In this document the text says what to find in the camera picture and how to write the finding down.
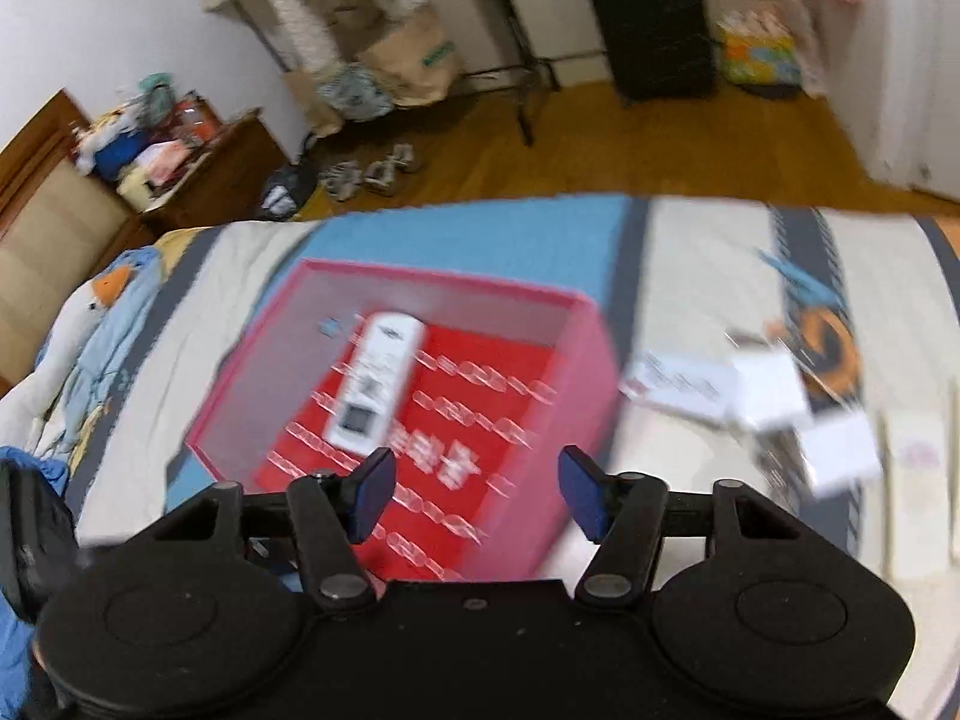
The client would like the white wardrobe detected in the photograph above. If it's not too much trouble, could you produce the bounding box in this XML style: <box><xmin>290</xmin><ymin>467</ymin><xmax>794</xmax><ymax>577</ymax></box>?
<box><xmin>480</xmin><ymin>0</ymin><xmax>826</xmax><ymax>91</ymax></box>

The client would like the light blue garment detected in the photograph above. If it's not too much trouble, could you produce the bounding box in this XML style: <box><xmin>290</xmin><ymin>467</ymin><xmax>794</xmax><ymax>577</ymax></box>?
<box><xmin>45</xmin><ymin>247</ymin><xmax>164</xmax><ymax>425</ymax></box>

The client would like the white printed box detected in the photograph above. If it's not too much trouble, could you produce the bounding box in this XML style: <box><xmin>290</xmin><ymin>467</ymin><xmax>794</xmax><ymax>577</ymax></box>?
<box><xmin>619</xmin><ymin>351</ymin><xmax>740</xmax><ymax>425</ymax></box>

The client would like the brown paper bag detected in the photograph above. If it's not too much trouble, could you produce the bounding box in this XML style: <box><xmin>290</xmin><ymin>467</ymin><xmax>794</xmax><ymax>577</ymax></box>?
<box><xmin>356</xmin><ymin>11</ymin><xmax>462</xmax><ymax>106</ymax></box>

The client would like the small white box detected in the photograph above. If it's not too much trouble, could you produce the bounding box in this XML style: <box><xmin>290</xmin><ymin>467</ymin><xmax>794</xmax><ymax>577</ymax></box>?
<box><xmin>799</xmin><ymin>411</ymin><xmax>886</xmax><ymax>500</ymax></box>
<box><xmin>731</xmin><ymin>349</ymin><xmax>815</xmax><ymax>432</ymax></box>

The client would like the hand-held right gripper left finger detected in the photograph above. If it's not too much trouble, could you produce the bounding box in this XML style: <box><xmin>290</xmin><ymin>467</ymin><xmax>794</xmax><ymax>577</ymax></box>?
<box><xmin>135</xmin><ymin>447</ymin><xmax>397</xmax><ymax>612</ymax></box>

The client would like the wooden nightstand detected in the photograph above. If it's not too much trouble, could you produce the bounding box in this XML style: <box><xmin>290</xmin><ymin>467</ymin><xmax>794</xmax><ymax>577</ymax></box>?
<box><xmin>139</xmin><ymin>112</ymin><xmax>290</xmax><ymax>233</ymax></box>

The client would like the black suitcase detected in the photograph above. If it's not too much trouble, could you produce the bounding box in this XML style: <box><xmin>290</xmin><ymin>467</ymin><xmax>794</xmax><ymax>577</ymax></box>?
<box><xmin>585</xmin><ymin>0</ymin><xmax>717</xmax><ymax>102</ymax></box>

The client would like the black bag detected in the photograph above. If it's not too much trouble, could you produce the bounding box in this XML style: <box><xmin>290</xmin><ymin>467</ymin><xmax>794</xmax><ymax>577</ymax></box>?
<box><xmin>259</xmin><ymin>161</ymin><xmax>320</xmax><ymax>220</ymax></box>

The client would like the white goose plush toy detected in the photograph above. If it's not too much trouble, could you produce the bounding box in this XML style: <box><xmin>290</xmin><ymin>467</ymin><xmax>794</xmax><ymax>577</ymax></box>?
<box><xmin>30</xmin><ymin>270</ymin><xmax>127</xmax><ymax>398</ymax></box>

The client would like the wooden padded bed headboard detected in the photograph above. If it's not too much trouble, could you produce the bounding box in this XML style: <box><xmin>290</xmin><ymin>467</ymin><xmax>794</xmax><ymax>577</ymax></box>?
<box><xmin>0</xmin><ymin>90</ymin><xmax>143</xmax><ymax>391</ymax></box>

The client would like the hanging patterned garment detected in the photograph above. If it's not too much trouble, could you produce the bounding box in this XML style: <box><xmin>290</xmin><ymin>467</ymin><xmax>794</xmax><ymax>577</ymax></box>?
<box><xmin>199</xmin><ymin>0</ymin><xmax>421</xmax><ymax>72</ymax></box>

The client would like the patterned cloth bag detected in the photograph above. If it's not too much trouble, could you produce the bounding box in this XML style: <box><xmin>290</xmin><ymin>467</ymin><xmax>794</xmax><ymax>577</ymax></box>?
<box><xmin>315</xmin><ymin>64</ymin><xmax>395</xmax><ymax>122</ymax></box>

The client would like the red storage box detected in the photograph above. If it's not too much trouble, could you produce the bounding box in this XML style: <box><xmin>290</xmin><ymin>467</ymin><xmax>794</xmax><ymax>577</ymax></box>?
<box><xmin>184</xmin><ymin>259</ymin><xmax>623</xmax><ymax>582</ymax></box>

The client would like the black clothes rack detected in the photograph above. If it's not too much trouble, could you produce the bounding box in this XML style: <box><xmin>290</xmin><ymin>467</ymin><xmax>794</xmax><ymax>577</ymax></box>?
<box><xmin>450</xmin><ymin>0</ymin><xmax>562</xmax><ymax>147</ymax></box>

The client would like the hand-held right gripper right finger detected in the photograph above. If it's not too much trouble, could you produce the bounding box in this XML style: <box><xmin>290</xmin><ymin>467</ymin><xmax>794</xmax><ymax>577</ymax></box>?
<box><xmin>559</xmin><ymin>445</ymin><xmax>811</xmax><ymax>608</ymax></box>

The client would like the pile of clutter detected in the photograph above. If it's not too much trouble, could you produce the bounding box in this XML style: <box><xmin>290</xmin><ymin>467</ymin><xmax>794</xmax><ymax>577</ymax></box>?
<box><xmin>71</xmin><ymin>75</ymin><xmax>226</xmax><ymax>212</ymax></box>

